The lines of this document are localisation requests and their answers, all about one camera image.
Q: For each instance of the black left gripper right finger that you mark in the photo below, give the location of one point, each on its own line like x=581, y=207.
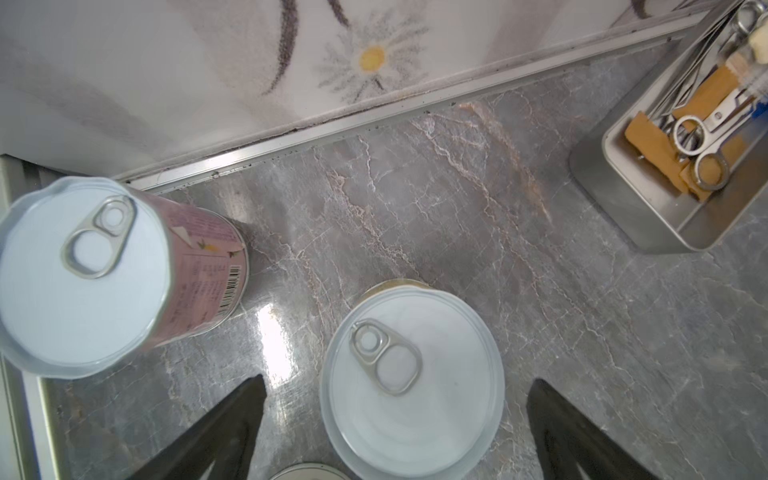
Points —
x=569, y=445

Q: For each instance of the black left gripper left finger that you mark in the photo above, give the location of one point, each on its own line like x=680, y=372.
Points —
x=218, y=446

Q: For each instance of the yellow label can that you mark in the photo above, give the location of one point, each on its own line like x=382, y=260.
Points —
x=412, y=385

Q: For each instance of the teal label flat can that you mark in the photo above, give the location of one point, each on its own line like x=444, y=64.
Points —
x=310, y=471

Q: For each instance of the pink orange label flat can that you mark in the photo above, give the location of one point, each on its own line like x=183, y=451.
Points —
x=93, y=272

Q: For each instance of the steel scissors in tray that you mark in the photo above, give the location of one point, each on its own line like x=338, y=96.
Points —
x=697, y=139

